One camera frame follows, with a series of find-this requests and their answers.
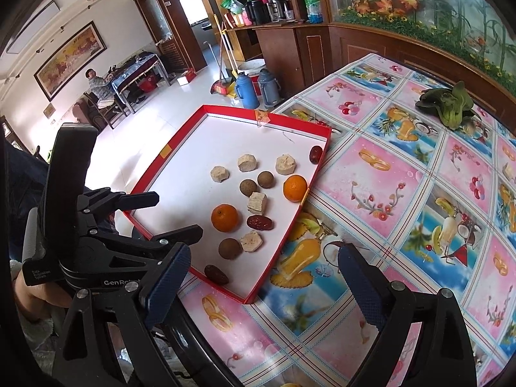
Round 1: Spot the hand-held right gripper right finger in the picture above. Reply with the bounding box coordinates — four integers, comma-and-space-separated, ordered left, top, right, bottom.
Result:
338, 244, 478, 387

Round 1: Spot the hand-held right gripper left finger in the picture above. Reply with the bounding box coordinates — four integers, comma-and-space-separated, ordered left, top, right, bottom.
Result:
52, 242, 192, 387

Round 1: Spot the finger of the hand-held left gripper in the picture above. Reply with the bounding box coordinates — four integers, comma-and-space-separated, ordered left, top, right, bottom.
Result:
78, 187, 161, 226
81, 225, 204, 277

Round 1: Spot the large orange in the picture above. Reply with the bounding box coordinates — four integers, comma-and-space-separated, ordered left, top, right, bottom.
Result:
211, 203, 239, 233

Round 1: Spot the red and white box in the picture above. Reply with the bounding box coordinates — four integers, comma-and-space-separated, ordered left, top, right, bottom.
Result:
121, 105, 333, 305

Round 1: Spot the small orange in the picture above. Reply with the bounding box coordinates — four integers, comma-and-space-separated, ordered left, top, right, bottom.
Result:
283, 174, 308, 203

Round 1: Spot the person's left hand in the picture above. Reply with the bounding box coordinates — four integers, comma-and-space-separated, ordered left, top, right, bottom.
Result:
14, 276, 75, 323

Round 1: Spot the person's dark pants leg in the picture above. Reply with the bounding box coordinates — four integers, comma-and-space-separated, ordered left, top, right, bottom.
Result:
4, 141, 51, 263

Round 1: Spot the fruit print tablecloth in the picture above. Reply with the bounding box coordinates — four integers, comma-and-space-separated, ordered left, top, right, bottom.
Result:
169, 52, 516, 387

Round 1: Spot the wooden chair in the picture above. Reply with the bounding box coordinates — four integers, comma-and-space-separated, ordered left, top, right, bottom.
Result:
73, 93, 117, 130

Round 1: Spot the dining table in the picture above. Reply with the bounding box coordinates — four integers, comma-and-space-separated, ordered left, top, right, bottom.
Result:
107, 52, 172, 114

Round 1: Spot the blue thermos flask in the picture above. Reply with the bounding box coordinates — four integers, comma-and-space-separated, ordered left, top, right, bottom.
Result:
235, 73, 253, 109

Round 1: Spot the grey thermos flask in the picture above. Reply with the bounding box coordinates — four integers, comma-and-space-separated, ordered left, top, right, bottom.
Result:
258, 68, 282, 107

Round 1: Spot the white basin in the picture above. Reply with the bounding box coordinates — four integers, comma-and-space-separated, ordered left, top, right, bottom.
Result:
238, 58, 267, 79

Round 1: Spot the green bok choy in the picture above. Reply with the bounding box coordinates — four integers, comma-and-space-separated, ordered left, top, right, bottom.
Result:
415, 81, 475, 130

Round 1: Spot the wooden sideboard cabinet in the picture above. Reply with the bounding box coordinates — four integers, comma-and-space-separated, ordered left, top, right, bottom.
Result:
252, 20, 335, 101

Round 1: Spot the black electric kettle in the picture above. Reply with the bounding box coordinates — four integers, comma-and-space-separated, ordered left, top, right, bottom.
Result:
246, 0, 267, 25

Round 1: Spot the large water bottle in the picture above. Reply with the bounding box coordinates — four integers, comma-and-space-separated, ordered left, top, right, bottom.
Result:
303, 0, 325, 24

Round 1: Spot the wooden aquarium with fake plants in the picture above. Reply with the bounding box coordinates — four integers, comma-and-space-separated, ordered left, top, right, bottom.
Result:
322, 0, 516, 101

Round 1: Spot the framed wall painting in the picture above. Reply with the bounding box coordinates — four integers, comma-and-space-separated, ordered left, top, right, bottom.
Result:
33, 21, 107, 102

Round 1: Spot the wooden door frame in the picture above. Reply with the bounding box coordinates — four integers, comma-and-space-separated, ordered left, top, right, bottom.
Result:
133, 0, 208, 75

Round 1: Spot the yellow handled broom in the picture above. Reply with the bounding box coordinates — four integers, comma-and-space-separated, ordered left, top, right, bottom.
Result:
213, 14, 238, 97

